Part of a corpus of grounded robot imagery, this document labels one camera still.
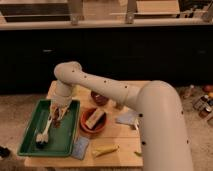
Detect blue sponge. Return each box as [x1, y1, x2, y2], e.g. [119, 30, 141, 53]
[71, 136, 89, 160]

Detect green plastic tray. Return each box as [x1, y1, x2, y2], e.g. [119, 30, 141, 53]
[17, 99, 80, 157]

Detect blue grey cloth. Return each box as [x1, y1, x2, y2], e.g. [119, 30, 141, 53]
[115, 110, 138, 126]

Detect black cabinet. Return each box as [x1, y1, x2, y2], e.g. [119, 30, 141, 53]
[0, 26, 213, 94]

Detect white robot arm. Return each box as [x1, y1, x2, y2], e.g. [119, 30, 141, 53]
[51, 61, 194, 171]

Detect wooden table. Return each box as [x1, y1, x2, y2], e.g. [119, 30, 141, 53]
[23, 80, 151, 168]

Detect dark red bowl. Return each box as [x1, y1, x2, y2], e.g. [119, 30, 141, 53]
[91, 91, 109, 106]

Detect dark red grapes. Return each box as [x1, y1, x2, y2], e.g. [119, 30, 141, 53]
[52, 109, 61, 128]

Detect wooden block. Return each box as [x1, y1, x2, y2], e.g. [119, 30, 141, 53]
[85, 108, 105, 129]

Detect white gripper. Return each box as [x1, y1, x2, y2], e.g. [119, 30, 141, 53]
[50, 93, 72, 117]

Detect orange terracotta bowl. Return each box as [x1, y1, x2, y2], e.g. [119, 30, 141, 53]
[80, 108, 107, 134]

